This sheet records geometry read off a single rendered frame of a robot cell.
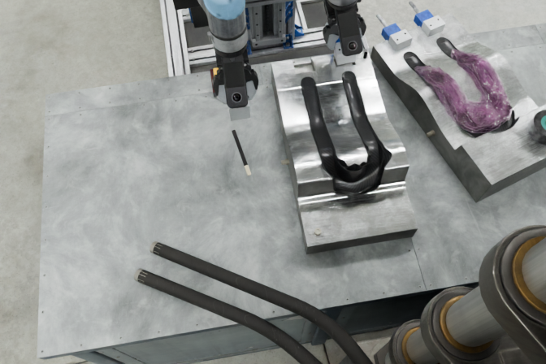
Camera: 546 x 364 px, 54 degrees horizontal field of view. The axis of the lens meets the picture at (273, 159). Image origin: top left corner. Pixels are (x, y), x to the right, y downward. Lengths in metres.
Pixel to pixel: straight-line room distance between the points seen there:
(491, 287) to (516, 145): 0.86
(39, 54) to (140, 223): 1.61
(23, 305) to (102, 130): 0.99
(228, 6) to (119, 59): 1.69
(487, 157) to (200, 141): 0.71
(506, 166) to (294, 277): 0.56
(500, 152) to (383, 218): 0.32
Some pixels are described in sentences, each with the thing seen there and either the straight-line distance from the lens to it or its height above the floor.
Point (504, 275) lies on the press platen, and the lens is 0.54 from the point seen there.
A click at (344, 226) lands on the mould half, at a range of 1.25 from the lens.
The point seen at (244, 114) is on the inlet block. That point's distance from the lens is 1.30.
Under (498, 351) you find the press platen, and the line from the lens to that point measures 0.80.
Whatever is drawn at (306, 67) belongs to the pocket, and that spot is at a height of 0.86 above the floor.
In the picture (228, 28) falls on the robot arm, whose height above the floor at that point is 1.23.
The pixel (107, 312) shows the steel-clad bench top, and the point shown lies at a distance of 1.31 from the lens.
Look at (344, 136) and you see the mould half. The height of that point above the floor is 0.91.
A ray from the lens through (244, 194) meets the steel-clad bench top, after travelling 1.34.
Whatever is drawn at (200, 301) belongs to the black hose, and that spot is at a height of 0.86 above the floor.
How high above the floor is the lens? 2.03
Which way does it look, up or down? 63 degrees down
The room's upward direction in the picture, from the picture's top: 2 degrees counter-clockwise
